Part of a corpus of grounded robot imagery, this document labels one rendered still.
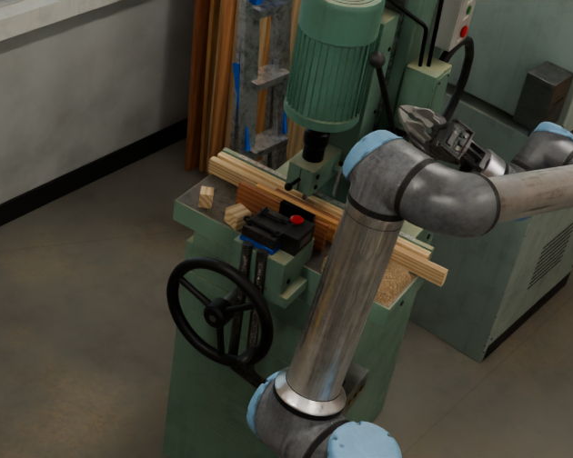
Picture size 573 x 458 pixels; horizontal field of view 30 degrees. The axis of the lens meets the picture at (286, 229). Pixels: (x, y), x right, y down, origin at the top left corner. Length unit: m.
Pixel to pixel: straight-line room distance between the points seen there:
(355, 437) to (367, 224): 0.45
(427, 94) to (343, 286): 0.70
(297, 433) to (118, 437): 1.18
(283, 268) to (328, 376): 0.37
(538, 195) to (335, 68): 0.55
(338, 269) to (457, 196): 0.28
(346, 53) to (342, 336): 0.63
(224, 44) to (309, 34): 1.66
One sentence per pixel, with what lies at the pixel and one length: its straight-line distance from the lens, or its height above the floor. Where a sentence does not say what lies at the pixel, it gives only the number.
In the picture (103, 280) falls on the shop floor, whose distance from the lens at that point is 3.75.
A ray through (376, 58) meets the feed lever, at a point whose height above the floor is 1.44.
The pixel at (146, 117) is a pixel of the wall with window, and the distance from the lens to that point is 4.27.
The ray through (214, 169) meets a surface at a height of 0.92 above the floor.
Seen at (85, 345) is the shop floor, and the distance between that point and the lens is 3.51.
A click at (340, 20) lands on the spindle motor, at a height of 1.47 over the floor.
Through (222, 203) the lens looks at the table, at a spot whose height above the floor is 0.90.
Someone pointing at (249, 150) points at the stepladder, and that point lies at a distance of 3.54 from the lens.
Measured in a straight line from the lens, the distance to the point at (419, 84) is 2.52.
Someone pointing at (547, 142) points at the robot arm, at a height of 1.30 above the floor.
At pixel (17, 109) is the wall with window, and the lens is 3.76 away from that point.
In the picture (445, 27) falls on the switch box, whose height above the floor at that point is 1.38.
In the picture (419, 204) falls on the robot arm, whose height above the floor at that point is 1.43.
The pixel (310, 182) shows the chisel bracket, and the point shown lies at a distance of 2.51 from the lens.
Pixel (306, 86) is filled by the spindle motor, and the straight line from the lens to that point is 2.35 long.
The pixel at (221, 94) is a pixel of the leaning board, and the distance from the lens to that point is 4.05.
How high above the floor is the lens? 2.46
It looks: 37 degrees down
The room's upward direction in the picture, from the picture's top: 11 degrees clockwise
